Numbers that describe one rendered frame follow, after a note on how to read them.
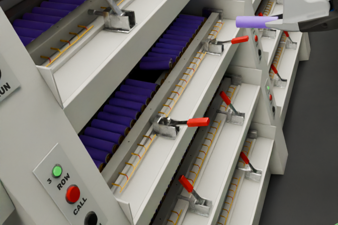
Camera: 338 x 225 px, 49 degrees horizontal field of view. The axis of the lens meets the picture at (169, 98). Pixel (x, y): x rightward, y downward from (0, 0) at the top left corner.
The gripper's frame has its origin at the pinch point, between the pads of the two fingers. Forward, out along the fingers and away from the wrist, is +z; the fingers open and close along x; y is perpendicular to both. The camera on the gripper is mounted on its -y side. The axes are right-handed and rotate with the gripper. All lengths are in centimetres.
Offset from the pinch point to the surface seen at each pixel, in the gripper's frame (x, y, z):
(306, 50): -101, -58, 18
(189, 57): -7.1, -6.1, 20.4
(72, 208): 35.9, -0.3, 15.6
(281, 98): -51, -48, 19
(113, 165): 23.5, -6.3, 21.4
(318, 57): -102, -63, 14
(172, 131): 13.2, -8.9, 16.9
